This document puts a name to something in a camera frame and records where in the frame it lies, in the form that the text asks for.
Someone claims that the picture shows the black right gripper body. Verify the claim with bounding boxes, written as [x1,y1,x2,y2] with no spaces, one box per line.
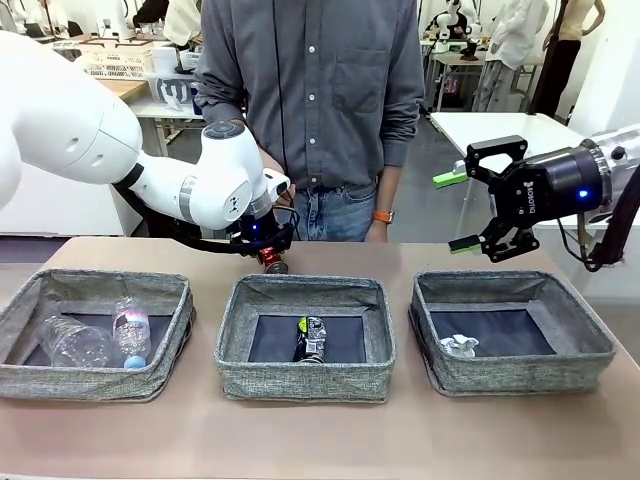
[492,143,613,230]

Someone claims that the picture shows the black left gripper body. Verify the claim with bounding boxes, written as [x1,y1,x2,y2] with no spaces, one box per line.
[227,207,297,254]

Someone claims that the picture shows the crushed red can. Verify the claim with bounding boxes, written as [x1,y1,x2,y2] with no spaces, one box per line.
[257,246,291,275]

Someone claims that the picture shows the crushed black green can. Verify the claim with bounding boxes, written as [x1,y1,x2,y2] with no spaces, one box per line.
[292,315,329,365]

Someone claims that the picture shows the pink label plastic bottle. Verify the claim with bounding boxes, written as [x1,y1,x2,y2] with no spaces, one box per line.
[112,295,153,370]

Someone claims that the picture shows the large clear plastic bottle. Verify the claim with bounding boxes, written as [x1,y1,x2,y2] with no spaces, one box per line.
[37,313,126,369]

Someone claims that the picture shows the person's left forearm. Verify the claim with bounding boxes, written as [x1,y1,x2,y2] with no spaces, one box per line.
[374,164,402,214]

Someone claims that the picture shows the person's right forearm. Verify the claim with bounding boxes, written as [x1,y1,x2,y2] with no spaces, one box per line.
[259,147,284,174]

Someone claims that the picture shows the person's left hand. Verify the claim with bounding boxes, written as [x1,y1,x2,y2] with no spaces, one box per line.
[366,221,396,244]

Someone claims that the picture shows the blue jeans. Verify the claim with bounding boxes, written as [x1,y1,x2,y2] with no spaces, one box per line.
[292,180,379,243]

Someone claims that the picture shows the white background workbench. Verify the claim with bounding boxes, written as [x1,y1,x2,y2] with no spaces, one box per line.
[427,47,489,114]

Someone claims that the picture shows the person in white clothes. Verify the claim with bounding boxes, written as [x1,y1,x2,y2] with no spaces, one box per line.
[471,0,544,114]

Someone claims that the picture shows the small white background robot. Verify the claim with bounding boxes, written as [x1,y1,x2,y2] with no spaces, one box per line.
[424,0,484,62]

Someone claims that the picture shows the grey fabric basket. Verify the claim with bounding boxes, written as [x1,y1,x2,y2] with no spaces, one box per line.
[0,268,196,404]
[214,273,397,405]
[408,269,617,399]

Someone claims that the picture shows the low white table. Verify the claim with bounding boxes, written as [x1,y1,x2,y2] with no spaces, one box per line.
[133,102,207,157]

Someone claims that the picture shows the clear storage box with logo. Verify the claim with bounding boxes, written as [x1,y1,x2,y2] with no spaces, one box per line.
[153,73,200,107]

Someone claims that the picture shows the grey button shirt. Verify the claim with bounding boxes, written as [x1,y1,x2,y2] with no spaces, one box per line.
[193,0,426,191]

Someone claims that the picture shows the white round container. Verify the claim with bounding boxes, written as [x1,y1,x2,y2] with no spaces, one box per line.
[151,45,180,76]

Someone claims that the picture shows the wooden table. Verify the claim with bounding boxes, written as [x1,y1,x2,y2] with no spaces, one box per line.
[94,77,151,104]

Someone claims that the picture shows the white perforated crate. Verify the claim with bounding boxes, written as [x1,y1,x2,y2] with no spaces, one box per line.
[82,49,154,80]

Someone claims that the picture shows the background person in white top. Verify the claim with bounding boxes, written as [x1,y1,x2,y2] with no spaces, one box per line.
[163,0,204,49]

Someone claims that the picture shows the background person in dark top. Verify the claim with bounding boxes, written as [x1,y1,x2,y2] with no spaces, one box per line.
[130,0,171,29]

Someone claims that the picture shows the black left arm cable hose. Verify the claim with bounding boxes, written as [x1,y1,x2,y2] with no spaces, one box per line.
[112,182,301,257]

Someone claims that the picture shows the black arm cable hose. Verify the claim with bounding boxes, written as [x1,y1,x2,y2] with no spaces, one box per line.
[554,164,640,274]
[112,182,301,257]

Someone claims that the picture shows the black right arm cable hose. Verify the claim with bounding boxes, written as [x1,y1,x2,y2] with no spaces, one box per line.
[554,164,640,274]

